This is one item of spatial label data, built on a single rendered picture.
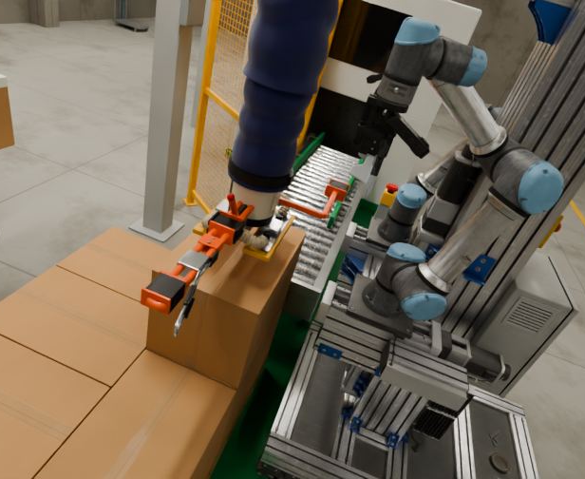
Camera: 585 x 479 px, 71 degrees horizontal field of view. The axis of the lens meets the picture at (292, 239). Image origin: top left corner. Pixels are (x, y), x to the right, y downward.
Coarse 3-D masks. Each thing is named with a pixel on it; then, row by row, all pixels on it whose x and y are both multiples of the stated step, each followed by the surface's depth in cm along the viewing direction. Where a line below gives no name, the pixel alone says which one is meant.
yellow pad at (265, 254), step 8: (280, 216) 159; (288, 216) 165; (288, 224) 161; (256, 232) 151; (264, 232) 147; (280, 232) 154; (272, 240) 148; (280, 240) 151; (248, 248) 142; (264, 248) 143; (272, 248) 145; (256, 256) 141; (264, 256) 141
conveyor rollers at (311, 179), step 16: (320, 144) 400; (320, 160) 369; (336, 160) 382; (352, 160) 388; (304, 176) 331; (320, 176) 339; (336, 176) 351; (288, 192) 302; (304, 192) 308; (320, 192) 314; (352, 192) 334; (320, 208) 292; (304, 224) 269; (320, 224) 275; (336, 224) 281; (304, 240) 253; (320, 240) 259; (304, 256) 239; (320, 256) 244; (304, 272) 229
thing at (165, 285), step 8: (160, 272) 102; (160, 280) 99; (168, 280) 100; (176, 280) 100; (184, 280) 101; (144, 288) 96; (152, 288) 96; (160, 288) 97; (168, 288) 98; (176, 288) 98; (184, 288) 102; (144, 296) 96; (152, 296) 95; (160, 296) 95; (168, 296) 96; (176, 296) 98; (144, 304) 98; (168, 304) 95; (176, 304) 100; (160, 312) 97; (168, 312) 97
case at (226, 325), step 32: (224, 256) 156; (288, 256) 166; (224, 288) 141; (256, 288) 146; (288, 288) 202; (160, 320) 151; (192, 320) 146; (224, 320) 141; (256, 320) 137; (160, 352) 160; (192, 352) 154; (224, 352) 149; (256, 352) 173
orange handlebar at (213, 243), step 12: (336, 192) 167; (240, 204) 141; (288, 204) 151; (300, 204) 151; (240, 216) 135; (324, 216) 150; (204, 240) 118; (216, 240) 119; (192, 276) 106; (156, 300) 96
